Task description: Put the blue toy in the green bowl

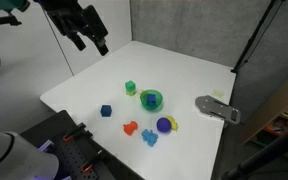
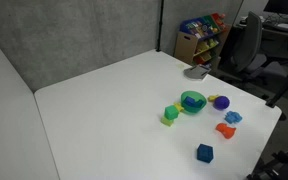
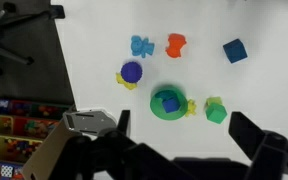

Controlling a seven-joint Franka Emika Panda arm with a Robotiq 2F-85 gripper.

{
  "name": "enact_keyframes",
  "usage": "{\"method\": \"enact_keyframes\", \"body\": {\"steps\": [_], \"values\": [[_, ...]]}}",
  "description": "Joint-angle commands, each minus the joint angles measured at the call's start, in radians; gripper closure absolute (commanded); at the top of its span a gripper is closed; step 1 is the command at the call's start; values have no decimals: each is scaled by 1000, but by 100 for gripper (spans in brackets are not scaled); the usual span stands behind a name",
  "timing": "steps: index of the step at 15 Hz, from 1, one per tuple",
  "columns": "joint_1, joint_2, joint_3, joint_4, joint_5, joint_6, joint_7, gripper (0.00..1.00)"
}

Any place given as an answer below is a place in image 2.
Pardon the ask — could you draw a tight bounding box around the yellow block beside bowl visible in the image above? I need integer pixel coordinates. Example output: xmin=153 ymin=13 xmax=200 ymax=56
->
xmin=174 ymin=103 xmax=184 ymax=112

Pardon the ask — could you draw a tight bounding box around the dark blue block in bowl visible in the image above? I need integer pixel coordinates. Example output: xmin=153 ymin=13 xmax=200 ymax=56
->
xmin=184 ymin=96 xmax=197 ymax=107

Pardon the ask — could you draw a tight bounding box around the green translucent bowl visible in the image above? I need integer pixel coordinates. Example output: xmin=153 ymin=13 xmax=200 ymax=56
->
xmin=181 ymin=91 xmax=207 ymax=114

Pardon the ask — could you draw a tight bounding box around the yellow toy figure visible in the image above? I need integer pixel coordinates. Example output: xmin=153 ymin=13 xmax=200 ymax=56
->
xmin=208 ymin=95 xmax=219 ymax=102

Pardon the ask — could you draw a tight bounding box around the colourful toy bin shelf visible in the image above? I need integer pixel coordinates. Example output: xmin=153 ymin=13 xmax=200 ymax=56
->
xmin=174 ymin=13 xmax=230 ymax=66

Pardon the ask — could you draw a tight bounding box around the orange toy figure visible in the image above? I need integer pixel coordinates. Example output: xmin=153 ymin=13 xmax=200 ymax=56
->
xmin=216 ymin=123 xmax=236 ymax=139

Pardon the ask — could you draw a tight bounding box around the green cube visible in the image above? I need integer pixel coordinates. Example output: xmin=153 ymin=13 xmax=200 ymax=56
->
xmin=164 ymin=105 xmax=179 ymax=120

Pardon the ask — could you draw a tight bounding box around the lime green small block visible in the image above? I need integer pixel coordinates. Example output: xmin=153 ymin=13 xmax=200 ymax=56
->
xmin=161 ymin=116 xmax=174 ymax=127

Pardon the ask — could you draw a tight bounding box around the black corner pole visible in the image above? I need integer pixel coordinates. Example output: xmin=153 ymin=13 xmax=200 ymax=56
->
xmin=156 ymin=0 xmax=165 ymax=52

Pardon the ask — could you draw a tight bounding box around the grey metal mounting plate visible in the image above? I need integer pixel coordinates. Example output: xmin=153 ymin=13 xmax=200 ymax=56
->
xmin=183 ymin=65 xmax=211 ymax=80

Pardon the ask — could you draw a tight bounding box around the purple spiky ball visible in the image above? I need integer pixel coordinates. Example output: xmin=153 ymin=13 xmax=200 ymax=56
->
xmin=213 ymin=96 xmax=230 ymax=110

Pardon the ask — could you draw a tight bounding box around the dark blue cube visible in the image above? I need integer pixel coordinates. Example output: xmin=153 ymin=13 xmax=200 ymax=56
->
xmin=197 ymin=144 xmax=214 ymax=163

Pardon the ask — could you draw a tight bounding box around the grey office chair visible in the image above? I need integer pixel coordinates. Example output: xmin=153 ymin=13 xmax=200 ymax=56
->
xmin=219 ymin=11 xmax=287 ymax=85

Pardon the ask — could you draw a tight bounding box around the black tripod pole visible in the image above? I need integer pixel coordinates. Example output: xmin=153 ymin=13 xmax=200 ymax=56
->
xmin=266 ymin=81 xmax=288 ymax=108

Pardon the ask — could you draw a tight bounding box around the desk with monitor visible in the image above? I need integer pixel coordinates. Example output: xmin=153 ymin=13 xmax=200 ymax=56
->
xmin=231 ymin=0 xmax=288 ymax=59

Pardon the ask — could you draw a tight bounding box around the black clamp base plate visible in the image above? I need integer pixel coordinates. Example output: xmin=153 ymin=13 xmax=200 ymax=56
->
xmin=246 ymin=150 xmax=288 ymax=180

